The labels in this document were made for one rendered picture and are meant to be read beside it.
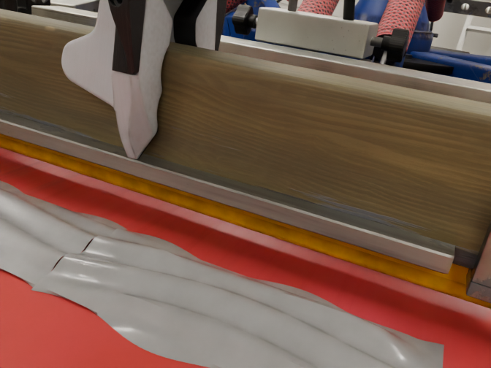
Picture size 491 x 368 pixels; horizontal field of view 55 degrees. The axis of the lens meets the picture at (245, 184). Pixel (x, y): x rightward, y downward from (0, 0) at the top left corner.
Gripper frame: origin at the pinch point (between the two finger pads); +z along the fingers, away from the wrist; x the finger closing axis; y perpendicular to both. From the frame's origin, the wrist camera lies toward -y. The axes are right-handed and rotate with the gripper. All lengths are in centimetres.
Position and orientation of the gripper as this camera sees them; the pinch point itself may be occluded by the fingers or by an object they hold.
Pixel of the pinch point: (169, 131)
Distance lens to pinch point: 29.6
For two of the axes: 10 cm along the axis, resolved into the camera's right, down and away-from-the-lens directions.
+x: -4.1, 3.1, -8.6
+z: -1.2, 9.1, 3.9
